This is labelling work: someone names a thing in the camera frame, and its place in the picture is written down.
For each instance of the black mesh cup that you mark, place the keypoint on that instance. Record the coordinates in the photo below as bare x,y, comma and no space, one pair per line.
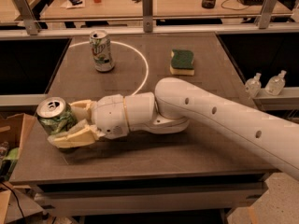
208,3

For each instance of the clear sanitizer bottle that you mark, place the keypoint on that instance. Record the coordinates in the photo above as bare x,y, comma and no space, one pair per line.
276,83
253,85

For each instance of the metal bracket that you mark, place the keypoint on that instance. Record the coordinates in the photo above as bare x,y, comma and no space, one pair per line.
147,12
31,25
262,21

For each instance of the green soda can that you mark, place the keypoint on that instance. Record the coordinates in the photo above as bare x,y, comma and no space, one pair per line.
55,115

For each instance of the middle metal bracket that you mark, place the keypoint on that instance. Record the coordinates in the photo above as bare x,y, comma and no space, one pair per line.
147,12

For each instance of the white 7up can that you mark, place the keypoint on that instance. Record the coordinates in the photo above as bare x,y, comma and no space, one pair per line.
101,51

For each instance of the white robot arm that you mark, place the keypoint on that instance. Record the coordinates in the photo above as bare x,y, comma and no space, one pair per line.
170,108

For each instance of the right metal bracket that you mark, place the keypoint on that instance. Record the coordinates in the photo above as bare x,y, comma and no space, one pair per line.
262,21

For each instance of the left metal bracket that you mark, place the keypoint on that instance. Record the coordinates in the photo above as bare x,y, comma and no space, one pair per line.
31,25

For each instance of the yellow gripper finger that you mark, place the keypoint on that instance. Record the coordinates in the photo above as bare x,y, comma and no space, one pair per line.
82,134
82,109

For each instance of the green yellow sponge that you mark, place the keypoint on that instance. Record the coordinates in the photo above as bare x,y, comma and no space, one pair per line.
181,62

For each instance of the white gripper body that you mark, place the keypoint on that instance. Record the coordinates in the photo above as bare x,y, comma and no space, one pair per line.
108,115

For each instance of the cardboard box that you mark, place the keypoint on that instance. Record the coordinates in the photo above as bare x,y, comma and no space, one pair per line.
14,131

